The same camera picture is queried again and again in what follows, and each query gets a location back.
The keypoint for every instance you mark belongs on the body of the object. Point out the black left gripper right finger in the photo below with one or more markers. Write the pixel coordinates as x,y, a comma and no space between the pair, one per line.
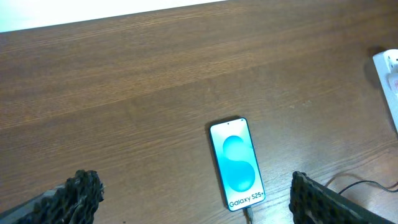
311,202

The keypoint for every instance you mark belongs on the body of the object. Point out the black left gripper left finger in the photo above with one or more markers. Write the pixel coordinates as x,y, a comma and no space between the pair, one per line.
74,201

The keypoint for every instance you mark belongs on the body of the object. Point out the blue Galaxy smartphone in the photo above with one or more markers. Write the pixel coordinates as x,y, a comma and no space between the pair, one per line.
237,163

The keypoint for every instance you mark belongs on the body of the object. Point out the white power strip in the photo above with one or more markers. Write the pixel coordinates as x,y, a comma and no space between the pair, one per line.
386,67

